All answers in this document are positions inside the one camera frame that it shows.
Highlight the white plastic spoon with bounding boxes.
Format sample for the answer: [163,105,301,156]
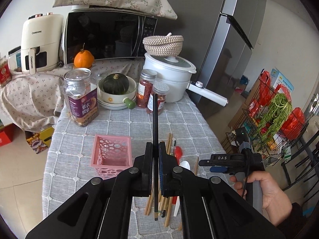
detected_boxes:
[173,160,192,217]

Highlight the wooden chopstick under spoon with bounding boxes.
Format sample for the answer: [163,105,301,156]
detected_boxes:
[164,197,173,227]

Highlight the rear red spice jar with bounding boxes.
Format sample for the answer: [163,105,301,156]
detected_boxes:
[136,69,157,109]

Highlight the red cardboard box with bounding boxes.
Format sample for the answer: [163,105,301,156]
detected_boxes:
[0,124,15,146]

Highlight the woven rope basket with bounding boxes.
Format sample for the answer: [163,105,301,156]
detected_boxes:
[143,33,184,57]

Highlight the grey checked tablecloth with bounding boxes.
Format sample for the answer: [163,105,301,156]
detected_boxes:
[42,92,234,239]

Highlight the front red label jar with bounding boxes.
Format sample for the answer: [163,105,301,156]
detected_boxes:
[147,81,169,114]

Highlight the black chopstick gold tip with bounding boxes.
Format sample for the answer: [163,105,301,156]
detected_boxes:
[153,94,159,221]

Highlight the pink perforated utensil basket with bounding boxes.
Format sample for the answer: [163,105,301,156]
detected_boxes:
[91,134,133,180]

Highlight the white electric cooking pot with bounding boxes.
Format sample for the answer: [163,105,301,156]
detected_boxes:
[143,53,228,106]

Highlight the wooden chopstick leftmost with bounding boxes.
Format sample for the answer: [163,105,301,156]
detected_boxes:
[144,187,154,215]

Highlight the floral beige tablecloth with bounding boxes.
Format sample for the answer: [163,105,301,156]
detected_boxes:
[1,58,145,133]

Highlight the red plastic spoon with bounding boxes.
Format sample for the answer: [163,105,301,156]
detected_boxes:
[172,145,183,205]

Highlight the orange tangerine fruit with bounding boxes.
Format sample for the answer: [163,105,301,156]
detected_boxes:
[74,44,95,69]

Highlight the person's right hand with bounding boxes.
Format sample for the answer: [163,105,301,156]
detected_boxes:
[245,171,292,226]

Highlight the red plastic bag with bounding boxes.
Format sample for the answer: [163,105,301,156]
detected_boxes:
[247,71,271,118]

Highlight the black microwave oven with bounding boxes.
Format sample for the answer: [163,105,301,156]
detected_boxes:
[63,7,157,65]

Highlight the black wire rack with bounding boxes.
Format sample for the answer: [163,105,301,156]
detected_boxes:
[220,76,319,192]

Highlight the large purple label jar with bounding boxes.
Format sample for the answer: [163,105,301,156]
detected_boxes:
[62,68,99,127]

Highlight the printed pattern chopstick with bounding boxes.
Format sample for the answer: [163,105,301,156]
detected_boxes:
[158,196,166,217]

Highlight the dark green pumpkin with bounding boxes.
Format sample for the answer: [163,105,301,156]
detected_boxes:
[103,73,130,95]

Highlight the green vegetable bunch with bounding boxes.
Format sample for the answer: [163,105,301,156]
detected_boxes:
[254,93,292,151]

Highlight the grey refrigerator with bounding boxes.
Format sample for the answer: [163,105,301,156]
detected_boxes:
[155,0,268,120]

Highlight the brown wooden chopstick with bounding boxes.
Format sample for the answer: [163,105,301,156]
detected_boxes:
[194,157,199,176]

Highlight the cream air fryer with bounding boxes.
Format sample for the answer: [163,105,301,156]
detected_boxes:
[21,12,63,74]

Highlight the white bowl green handle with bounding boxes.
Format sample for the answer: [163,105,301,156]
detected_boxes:
[97,77,137,110]

